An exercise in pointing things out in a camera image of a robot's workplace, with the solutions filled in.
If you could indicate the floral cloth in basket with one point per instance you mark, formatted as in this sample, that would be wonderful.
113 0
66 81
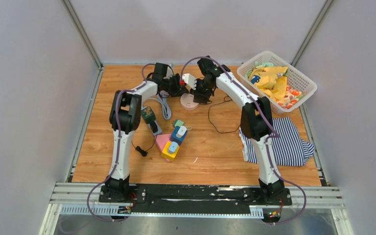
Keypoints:
290 98

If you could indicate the pink triangular power socket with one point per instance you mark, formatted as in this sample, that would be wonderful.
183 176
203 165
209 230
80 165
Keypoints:
161 141

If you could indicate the yellow cube power socket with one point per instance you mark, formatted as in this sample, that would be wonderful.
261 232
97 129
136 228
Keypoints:
172 156

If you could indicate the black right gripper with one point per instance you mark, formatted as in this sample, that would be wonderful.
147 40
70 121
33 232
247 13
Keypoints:
201 96

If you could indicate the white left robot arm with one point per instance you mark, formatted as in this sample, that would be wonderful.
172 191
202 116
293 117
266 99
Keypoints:
125 118

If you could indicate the light blue power strip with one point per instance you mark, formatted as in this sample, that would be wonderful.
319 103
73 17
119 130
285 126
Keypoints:
154 128

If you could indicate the round pink power socket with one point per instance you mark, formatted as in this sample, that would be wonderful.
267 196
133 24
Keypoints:
187 102

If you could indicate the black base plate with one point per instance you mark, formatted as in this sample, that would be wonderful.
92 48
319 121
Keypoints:
194 199

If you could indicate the green USB charger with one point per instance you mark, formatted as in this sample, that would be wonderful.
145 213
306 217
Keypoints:
178 123

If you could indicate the yellow cloth in basket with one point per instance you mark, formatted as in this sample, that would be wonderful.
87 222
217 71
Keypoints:
272 81

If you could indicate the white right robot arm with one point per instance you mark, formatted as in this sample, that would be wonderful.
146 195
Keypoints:
255 123

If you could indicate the dark green cube socket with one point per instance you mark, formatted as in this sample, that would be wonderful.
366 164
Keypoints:
148 115

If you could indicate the blue cube power socket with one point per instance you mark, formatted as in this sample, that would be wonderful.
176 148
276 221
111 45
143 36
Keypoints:
173 136

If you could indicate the white USB charger plug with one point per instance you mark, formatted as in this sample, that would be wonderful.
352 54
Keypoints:
181 131

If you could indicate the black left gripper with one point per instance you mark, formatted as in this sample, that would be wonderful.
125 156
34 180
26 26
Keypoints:
177 91

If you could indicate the light blue small charger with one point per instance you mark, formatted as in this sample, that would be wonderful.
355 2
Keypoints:
173 147

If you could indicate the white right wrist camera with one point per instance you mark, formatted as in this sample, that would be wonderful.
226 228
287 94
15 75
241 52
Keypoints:
190 80

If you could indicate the white plastic basket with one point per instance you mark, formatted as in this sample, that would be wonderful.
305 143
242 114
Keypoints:
295 78

